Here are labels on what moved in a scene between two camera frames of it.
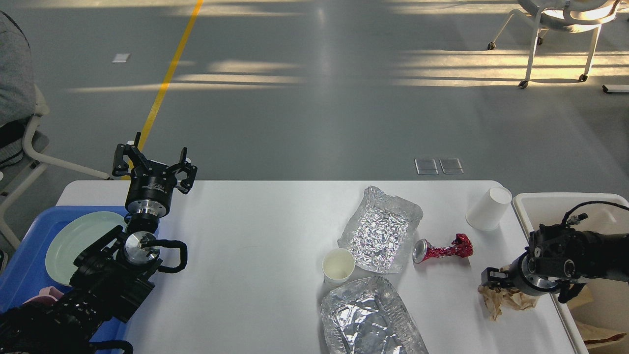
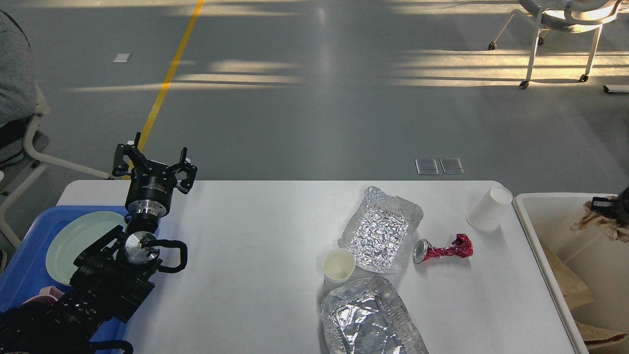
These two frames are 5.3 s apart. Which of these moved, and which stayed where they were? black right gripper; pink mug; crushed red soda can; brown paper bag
Moved: black right gripper
Stayed: pink mug; brown paper bag; crushed red soda can
